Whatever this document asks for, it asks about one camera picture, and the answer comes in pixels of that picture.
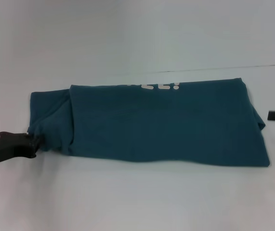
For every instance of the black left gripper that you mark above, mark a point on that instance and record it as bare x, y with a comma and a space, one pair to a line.
9, 146

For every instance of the teal blue t-shirt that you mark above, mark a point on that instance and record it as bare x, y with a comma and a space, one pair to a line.
156, 125

